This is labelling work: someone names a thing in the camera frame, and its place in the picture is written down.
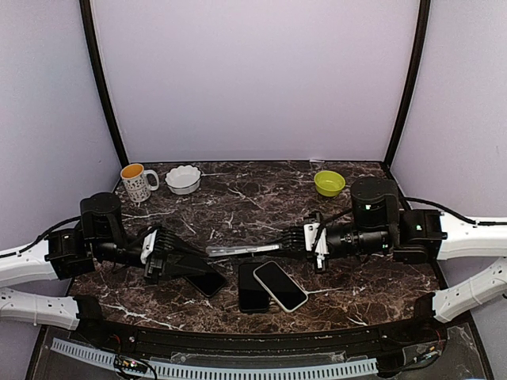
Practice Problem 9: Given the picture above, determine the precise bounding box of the black phone left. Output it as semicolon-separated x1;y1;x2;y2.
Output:
185;272;227;298

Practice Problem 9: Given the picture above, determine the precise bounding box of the small circuit board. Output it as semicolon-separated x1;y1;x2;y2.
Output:
113;355;148;375

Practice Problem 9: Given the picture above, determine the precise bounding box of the black frame post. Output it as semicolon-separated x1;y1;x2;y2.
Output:
79;0;129;167
383;0;431;171

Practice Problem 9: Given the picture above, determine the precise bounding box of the white scalloped bowl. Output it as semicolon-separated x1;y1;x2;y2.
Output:
165;165;202;196

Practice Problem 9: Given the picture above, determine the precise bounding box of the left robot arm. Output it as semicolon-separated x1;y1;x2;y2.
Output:
1;192;217;345

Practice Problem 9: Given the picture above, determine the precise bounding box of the black phone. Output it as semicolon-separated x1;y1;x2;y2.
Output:
238;262;271;314
185;272;227;298

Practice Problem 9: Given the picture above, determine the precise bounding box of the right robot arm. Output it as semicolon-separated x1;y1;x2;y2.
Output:
277;177;506;344

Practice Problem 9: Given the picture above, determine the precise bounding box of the right black frame post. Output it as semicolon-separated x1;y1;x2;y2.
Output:
383;0;431;171

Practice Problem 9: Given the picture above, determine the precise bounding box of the patterned mug yellow inside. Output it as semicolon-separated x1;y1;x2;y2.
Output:
120;163;160;203

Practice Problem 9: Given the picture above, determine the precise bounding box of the black front table rail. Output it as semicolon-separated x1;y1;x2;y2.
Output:
70;318;448;357

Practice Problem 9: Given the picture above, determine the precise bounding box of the black phone middle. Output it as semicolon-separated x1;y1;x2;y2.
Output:
238;262;271;314

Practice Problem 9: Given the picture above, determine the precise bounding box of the green bowl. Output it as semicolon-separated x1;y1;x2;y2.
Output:
314;170;346;197

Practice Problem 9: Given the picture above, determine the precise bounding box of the phone in white case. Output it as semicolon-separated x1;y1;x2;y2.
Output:
253;261;308;313

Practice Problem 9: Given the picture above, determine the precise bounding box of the left black frame post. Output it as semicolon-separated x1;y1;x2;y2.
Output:
79;0;129;167

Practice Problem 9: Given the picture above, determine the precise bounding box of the white slotted cable duct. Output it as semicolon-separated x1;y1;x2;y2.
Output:
51;338;379;380

